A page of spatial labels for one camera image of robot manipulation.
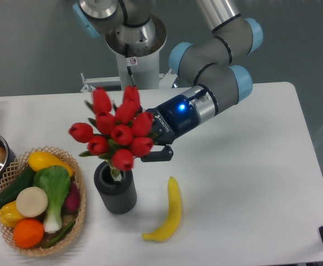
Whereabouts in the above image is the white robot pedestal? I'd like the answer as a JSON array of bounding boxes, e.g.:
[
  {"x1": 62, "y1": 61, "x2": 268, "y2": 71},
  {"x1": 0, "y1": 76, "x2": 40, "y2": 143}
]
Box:
[{"x1": 80, "y1": 41, "x2": 184, "y2": 93}]

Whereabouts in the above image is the yellow bell pepper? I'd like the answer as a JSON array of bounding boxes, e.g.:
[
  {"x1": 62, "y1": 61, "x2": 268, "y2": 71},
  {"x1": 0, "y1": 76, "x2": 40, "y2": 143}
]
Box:
[{"x1": 0, "y1": 201, "x2": 26, "y2": 228}]

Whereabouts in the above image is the red tulip bouquet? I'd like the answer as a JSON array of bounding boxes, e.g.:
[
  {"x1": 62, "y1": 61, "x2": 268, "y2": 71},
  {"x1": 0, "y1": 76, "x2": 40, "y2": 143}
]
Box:
[{"x1": 68, "y1": 85, "x2": 156, "y2": 182}]

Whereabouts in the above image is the yellow banana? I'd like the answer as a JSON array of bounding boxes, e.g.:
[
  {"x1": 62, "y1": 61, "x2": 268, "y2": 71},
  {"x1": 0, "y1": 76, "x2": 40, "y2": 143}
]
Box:
[{"x1": 142, "y1": 176, "x2": 182, "y2": 243}]

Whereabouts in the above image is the dark green cucumber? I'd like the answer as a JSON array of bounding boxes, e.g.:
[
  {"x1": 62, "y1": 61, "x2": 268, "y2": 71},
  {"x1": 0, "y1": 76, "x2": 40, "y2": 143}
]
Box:
[{"x1": 0, "y1": 165, "x2": 36, "y2": 209}]

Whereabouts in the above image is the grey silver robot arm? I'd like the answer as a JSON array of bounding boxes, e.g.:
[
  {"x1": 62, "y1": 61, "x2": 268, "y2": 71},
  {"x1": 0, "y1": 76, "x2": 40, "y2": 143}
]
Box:
[{"x1": 73, "y1": 1, "x2": 263, "y2": 162}]

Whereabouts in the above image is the orange fruit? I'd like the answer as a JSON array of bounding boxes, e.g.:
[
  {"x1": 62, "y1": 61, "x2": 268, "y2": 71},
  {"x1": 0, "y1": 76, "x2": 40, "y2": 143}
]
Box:
[{"x1": 13, "y1": 218, "x2": 44, "y2": 248}]

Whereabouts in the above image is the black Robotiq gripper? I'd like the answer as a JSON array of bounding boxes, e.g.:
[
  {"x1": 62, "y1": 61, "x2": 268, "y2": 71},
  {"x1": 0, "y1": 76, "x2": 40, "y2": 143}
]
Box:
[{"x1": 140, "y1": 95, "x2": 200, "y2": 162}]

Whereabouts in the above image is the woven wicker basket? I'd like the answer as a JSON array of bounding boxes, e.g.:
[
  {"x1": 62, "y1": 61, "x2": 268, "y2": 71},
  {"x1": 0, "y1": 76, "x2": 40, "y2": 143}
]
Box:
[{"x1": 0, "y1": 146, "x2": 86, "y2": 257}]

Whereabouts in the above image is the cream round slice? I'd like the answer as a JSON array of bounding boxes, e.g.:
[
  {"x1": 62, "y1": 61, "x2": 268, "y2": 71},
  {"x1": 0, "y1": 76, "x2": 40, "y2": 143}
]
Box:
[{"x1": 16, "y1": 187, "x2": 48, "y2": 218}]

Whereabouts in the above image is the green bean pod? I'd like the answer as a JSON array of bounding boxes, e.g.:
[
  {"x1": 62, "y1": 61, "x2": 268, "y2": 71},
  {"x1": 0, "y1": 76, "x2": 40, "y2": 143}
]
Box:
[{"x1": 44, "y1": 220, "x2": 75, "y2": 248}]

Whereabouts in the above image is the green bok choy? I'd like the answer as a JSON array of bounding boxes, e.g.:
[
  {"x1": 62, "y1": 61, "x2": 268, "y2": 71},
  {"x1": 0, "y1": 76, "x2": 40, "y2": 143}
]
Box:
[{"x1": 33, "y1": 165, "x2": 70, "y2": 233}]

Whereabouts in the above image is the dark grey ribbed vase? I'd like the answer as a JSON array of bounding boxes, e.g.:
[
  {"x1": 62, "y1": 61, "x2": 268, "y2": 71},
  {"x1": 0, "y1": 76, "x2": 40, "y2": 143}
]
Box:
[{"x1": 94, "y1": 162, "x2": 137, "y2": 214}]

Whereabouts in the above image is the purple sweet potato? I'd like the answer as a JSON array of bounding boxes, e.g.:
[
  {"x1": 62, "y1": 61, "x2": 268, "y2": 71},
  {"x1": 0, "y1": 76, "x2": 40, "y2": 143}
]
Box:
[{"x1": 64, "y1": 182, "x2": 80, "y2": 212}]

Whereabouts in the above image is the yellow squash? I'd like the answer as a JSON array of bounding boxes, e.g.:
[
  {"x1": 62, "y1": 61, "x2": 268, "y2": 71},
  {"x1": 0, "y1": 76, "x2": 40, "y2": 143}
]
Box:
[{"x1": 28, "y1": 151, "x2": 74, "y2": 177}]

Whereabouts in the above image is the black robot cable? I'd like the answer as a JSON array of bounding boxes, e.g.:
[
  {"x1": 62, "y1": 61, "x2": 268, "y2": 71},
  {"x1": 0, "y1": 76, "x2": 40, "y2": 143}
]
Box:
[{"x1": 124, "y1": 43, "x2": 138, "y2": 91}]

